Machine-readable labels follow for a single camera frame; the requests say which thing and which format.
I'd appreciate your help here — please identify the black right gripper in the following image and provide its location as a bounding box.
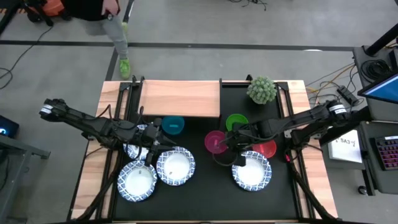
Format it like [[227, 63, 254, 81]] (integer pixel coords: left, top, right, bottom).
[[217, 123, 264, 167]]

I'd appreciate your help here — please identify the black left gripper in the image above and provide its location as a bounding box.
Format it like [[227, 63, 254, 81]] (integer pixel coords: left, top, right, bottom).
[[141, 117, 177, 167]]

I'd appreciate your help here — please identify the magenta plastic bowl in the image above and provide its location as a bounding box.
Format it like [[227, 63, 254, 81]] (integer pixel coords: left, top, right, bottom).
[[204, 130, 229, 155]]

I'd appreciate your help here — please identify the blue patterned paper plate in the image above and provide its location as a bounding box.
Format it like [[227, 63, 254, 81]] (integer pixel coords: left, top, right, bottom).
[[123, 124, 150, 161], [117, 160, 158, 202], [231, 151, 272, 192], [155, 146, 196, 187]]

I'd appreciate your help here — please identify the teal plastic bowl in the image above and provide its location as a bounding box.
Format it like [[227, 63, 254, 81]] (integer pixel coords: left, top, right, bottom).
[[161, 116, 185, 136]]

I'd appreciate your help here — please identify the green plastic bowl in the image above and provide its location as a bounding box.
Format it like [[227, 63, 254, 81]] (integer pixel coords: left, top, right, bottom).
[[225, 113, 249, 132]]

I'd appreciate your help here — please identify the wooden shelf board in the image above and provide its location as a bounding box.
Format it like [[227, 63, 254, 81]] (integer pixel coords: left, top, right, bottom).
[[137, 80, 221, 118]]

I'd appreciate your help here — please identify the red plastic bowl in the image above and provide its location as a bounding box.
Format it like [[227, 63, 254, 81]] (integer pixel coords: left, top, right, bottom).
[[251, 139, 277, 159]]

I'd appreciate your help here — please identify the black table mat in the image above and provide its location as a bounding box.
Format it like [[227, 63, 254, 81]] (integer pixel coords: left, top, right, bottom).
[[113, 82, 299, 220]]

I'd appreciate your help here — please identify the green artificial succulent plant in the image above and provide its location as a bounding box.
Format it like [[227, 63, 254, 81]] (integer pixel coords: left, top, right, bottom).
[[246, 76, 278, 105]]

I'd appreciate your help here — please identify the person's green shoe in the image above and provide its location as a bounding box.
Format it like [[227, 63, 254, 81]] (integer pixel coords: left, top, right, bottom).
[[119, 57, 131, 80]]

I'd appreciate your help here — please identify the white paper sign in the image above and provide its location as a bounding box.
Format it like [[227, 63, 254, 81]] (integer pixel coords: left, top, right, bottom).
[[328, 138, 364, 164]]

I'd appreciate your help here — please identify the black power strip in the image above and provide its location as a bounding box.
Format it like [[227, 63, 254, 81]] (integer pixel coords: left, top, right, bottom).
[[336, 85, 361, 106]]

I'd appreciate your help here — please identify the grey desk with keyboard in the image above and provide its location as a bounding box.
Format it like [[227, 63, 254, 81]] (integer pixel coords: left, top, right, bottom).
[[357, 120, 398, 196]]

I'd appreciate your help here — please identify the grey metal desk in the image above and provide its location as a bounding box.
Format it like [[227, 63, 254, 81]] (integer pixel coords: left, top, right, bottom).
[[0, 134, 51, 224]]

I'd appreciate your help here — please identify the black device with blue light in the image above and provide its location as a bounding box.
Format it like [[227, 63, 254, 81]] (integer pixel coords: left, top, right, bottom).
[[0, 114, 20, 139]]

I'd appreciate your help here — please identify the person's hand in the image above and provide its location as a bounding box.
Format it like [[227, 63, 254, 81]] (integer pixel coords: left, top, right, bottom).
[[101, 0, 121, 16]]

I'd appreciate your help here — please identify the backlit keyboard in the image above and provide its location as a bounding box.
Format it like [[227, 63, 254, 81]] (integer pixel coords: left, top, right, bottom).
[[374, 135, 398, 171]]

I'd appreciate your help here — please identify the person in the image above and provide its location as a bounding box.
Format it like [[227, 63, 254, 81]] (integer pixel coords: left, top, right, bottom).
[[60, 0, 131, 80]]

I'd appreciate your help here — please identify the computer monitor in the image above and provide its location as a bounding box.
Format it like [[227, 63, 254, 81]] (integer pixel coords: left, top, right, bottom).
[[357, 73, 398, 105]]

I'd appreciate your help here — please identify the orange shop vacuum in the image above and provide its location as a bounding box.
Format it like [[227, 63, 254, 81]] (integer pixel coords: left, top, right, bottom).
[[24, 0, 68, 22]]

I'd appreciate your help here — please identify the black pole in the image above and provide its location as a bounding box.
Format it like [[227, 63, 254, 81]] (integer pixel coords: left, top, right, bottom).
[[365, 23, 398, 57]]

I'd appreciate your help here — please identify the black shelf post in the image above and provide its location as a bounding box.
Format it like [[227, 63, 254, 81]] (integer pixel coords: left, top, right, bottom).
[[218, 77, 225, 125]]

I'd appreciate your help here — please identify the black cable bundle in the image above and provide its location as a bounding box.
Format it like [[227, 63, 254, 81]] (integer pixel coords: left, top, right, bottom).
[[228, 0, 268, 12]]

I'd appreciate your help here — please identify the coiled black cable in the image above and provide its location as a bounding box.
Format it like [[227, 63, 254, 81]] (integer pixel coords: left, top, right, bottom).
[[361, 58, 393, 82]]

